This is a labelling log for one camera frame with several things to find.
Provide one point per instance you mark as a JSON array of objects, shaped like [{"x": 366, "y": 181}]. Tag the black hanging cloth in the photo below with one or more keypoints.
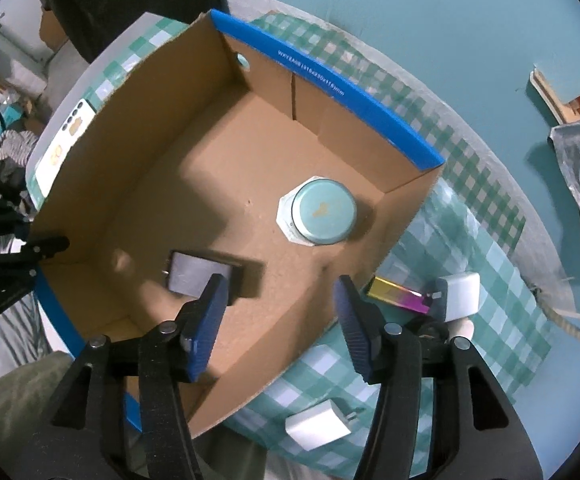
[{"x": 135, "y": 0}]

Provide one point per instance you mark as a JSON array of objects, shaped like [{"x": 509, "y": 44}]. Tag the white earbuds case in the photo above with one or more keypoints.
[{"x": 462, "y": 329}]

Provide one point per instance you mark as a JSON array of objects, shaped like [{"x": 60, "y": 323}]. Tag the white octagonal container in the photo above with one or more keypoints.
[{"x": 285, "y": 222}]

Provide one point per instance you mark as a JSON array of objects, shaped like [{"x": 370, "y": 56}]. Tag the grey wrinkled cloth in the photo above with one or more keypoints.
[{"x": 25, "y": 340}]

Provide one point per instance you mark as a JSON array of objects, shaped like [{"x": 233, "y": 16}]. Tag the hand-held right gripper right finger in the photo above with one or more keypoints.
[{"x": 352, "y": 330}]

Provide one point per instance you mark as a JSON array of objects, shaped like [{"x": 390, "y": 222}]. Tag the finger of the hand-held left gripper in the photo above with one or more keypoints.
[
  {"x": 5, "y": 215},
  {"x": 45, "y": 248}
]

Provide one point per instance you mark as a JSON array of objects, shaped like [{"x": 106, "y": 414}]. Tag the blue rimmed cardboard box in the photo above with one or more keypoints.
[{"x": 195, "y": 160}]

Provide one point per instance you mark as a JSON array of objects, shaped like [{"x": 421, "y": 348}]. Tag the teal checkered plastic sheet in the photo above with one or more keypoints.
[{"x": 470, "y": 360}]

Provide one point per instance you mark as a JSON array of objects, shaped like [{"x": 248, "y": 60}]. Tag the person's olive trousers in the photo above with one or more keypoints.
[{"x": 0, "y": 400}]

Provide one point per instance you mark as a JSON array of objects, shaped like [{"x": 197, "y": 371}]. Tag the striped cloth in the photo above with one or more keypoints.
[{"x": 15, "y": 145}]

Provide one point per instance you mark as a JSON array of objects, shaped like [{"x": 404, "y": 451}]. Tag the brown cardboard carton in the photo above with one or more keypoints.
[{"x": 52, "y": 30}]

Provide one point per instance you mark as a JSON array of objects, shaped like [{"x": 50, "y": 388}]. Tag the white smartphone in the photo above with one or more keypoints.
[{"x": 65, "y": 145}]

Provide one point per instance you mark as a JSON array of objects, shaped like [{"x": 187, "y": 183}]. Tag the black power adapter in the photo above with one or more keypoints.
[{"x": 195, "y": 272}]

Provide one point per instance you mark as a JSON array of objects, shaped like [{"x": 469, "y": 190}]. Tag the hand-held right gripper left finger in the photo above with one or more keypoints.
[{"x": 205, "y": 330}]

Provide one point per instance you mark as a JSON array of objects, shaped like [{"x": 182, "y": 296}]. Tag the white wall charger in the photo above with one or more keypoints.
[
  {"x": 460, "y": 297},
  {"x": 315, "y": 425}
]

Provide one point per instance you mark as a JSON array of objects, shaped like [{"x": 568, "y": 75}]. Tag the iridescent rainbow lighter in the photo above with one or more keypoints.
[{"x": 400, "y": 296}]

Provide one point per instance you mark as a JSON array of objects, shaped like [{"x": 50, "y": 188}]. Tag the wooden board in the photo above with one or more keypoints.
[{"x": 550, "y": 95}]

